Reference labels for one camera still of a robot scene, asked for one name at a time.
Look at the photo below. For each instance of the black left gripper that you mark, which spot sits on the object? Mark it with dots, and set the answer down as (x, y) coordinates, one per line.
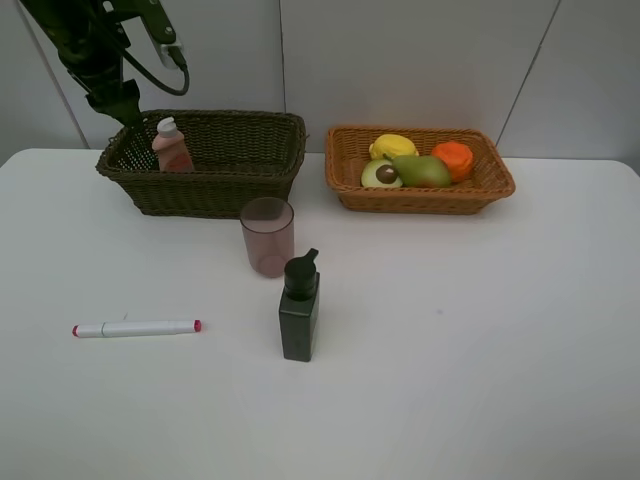
(82, 35)

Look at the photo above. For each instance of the pink lotion bottle white cap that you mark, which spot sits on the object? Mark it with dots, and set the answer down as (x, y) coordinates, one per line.
(170, 147)

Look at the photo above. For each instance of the translucent pink plastic cup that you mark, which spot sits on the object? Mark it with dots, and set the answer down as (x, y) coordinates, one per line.
(268, 230)

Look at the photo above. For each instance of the white marker with pink ends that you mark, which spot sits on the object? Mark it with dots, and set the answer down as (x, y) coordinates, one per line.
(137, 329)

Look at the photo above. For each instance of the halved toy avocado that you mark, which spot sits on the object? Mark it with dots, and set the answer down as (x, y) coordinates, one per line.
(380, 174)

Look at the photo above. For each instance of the yellow toy lemon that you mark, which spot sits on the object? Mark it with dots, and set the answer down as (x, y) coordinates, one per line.
(391, 146)

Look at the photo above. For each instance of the dark green pump bottle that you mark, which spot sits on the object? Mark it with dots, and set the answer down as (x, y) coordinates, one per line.
(299, 306)

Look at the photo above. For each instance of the green red toy pear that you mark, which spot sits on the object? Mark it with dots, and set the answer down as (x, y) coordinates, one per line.
(421, 171)

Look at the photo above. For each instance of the orange toy tangerine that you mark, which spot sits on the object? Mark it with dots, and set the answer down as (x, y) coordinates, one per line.
(457, 157)

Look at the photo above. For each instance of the dark brown wicker basket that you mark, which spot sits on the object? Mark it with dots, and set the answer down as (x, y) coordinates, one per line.
(238, 156)

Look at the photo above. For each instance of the orange wicker basket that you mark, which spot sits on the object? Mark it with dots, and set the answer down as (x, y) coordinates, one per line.
(347, 152)

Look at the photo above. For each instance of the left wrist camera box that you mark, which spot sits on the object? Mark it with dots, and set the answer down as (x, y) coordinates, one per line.
(161, 32)

